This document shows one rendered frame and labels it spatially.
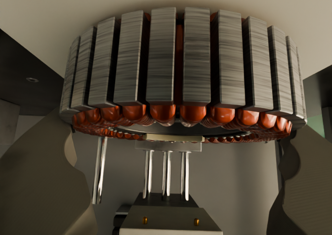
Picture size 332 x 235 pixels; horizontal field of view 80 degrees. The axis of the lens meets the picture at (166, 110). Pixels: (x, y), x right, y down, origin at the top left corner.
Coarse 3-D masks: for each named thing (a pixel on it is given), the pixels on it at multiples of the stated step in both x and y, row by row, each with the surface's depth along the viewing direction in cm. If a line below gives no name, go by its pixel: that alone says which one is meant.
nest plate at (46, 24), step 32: (0, 0) 6; (32, 0) 6; (64, 0) 6; (96, 0) 6; (128, 0) 6; (160, 0) 6; (192, 0) 6; (224, 0) 6; (256, 0) 6; (288, 0) 6; (320, 0) 6; (32, 32) 8; (64, 32) 8; (288, 32) 7; (320, 32) 7; (64, 64) 11; (320, 64) 10
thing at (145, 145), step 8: (136, 144) 22; (144, 144) 22; (152, 144) 22; (160, 144) 22; (168, 144) 22; (176, 144) 22; (184, 144) 22; (192, 144) 22; (200, 144) 22; (184, 152) 24
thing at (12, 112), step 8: (0, 104) 24; (8, 104) 25; (0, 112) 24; (8, 112) 26; (16, 112) 27; (0, 120) 24; (8, 120) 26; (16, 120) 27; (0, 128) 24; (8, 128) 26; (0, 136) 24; (8, 136) 26; (0, 144) 25; (8, 144) 26
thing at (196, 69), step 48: (96, 48) 6; (144, 48) 6; (192, 48) 5; (240, 48) 6; (288, 48) 7; (96, 96) 6; (144, 96) 6; (192, 96) 5; (240, 96) 5; (288, 96) 6
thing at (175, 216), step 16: (144, 176) 24; (144, 192) 23; (144, 208) 16; (160, 208) 16; (176, 208) 16; (192, 208) 16; (128, 224) 12; (144, 224) 12; (160, 224) 12; (176, 224) 12; (192, 224) 13; (208, 224) 13
